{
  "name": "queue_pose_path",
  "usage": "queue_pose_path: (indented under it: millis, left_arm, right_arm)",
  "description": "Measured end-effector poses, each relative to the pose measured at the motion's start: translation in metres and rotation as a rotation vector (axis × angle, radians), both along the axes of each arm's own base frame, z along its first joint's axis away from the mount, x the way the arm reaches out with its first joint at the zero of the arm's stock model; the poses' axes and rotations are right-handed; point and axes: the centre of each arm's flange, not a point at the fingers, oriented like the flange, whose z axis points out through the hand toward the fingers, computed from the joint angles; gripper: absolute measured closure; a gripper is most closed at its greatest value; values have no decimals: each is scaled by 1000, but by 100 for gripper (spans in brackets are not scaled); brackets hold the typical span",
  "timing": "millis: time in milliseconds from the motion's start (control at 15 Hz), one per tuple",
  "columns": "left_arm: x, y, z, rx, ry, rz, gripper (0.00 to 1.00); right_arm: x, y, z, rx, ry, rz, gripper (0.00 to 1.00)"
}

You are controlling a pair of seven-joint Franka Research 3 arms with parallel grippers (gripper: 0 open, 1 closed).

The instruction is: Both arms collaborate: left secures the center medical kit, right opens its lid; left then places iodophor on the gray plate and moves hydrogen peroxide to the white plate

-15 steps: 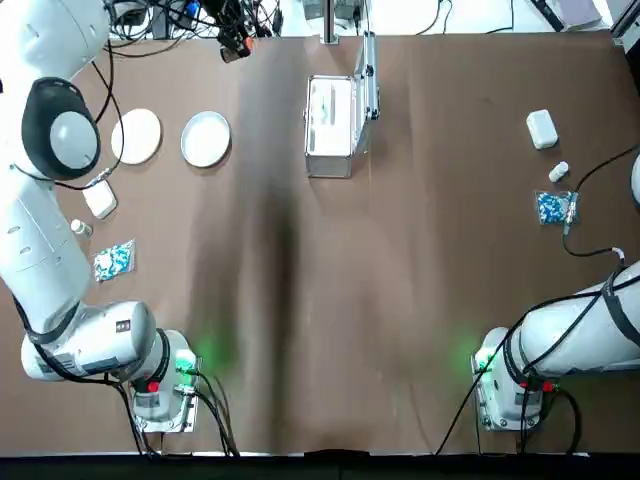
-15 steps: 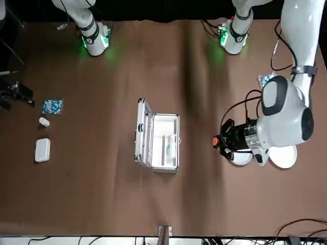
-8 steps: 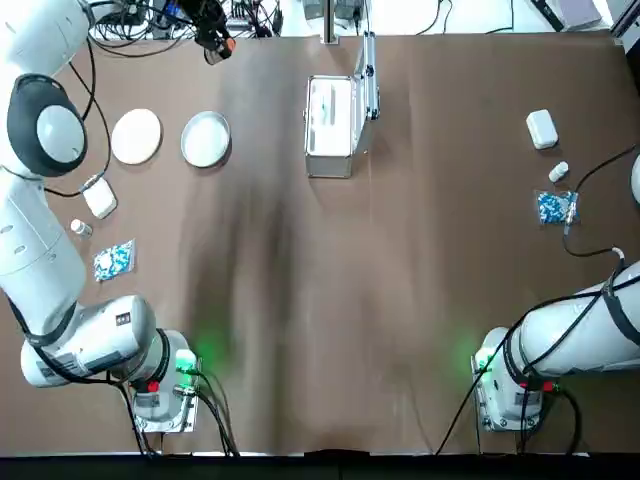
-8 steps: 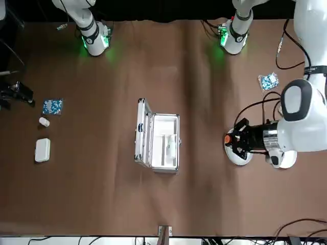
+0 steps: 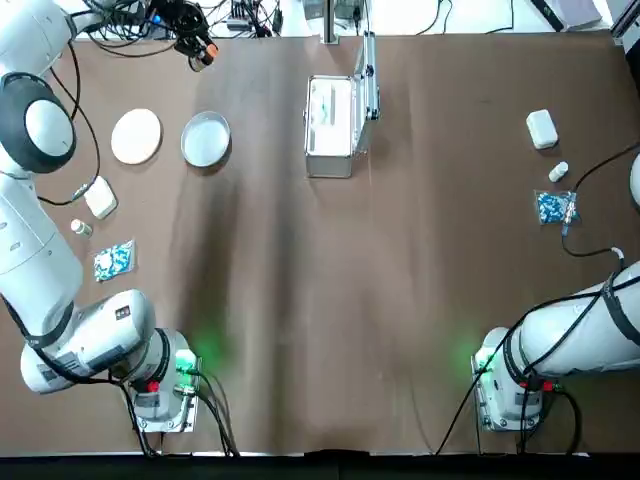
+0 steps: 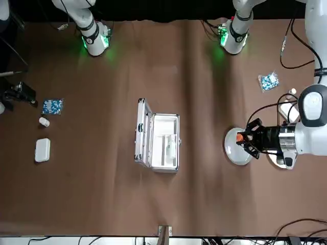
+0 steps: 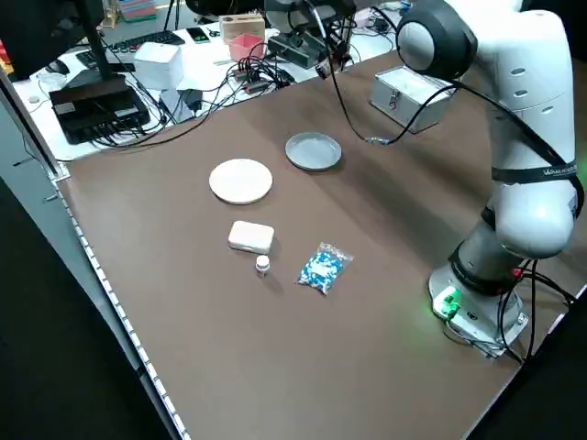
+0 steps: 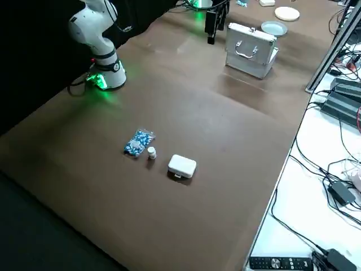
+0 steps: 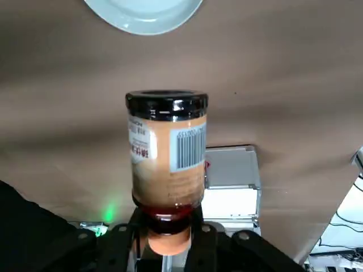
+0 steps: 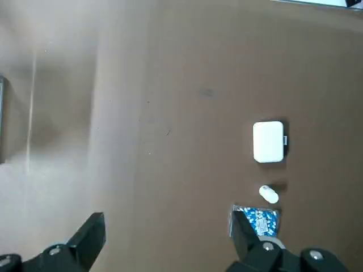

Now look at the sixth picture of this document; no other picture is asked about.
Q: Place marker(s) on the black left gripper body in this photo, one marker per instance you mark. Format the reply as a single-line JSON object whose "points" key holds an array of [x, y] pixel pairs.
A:
{"points": [[269, 140]]}

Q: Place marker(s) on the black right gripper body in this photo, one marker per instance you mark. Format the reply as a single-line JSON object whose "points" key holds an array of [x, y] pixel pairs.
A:
{"points": [[18, 91]]}

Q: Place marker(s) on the brown iodophor bottle orange cap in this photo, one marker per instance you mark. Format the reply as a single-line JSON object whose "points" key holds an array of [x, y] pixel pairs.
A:
{"points": [[239, 137]]}

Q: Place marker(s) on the silver aluminium medical case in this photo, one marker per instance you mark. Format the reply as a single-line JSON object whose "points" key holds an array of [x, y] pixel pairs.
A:
{"points": [[143, 143]]}

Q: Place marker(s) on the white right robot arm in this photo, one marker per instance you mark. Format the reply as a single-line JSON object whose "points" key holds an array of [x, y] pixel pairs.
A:
{"points": [[92, 33]]}

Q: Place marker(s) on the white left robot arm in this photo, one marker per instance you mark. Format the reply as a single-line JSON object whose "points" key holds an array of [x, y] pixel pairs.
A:
{"points": [[313, 122]]}

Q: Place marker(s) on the gray round plate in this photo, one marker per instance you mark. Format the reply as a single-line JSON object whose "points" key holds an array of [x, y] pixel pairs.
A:
{"points": [[233, 153]]}

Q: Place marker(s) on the white round plate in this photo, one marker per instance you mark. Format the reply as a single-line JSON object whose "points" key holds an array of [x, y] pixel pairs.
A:
{"points": [[273, 160]]}

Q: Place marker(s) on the bag of blue white capsules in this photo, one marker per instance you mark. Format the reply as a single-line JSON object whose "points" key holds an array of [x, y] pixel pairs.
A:
{"points": [[268, 81], [52, 106]]}

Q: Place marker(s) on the white pill bottle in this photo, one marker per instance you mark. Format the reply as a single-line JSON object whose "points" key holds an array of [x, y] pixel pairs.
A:
{"points": [[44, 121], [292, 91]]}

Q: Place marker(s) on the white plastic box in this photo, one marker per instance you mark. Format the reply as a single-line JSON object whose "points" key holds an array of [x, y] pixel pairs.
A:
{"points": [[42, 150], [293, 114]]}

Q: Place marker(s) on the aluminium frame rail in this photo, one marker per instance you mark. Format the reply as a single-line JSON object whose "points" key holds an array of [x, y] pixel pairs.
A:
{"points": [[19, 24]]}

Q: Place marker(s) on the aluminium camera post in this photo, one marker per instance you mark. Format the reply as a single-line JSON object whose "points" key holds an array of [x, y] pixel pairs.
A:
{"points": [[164, 233]]}

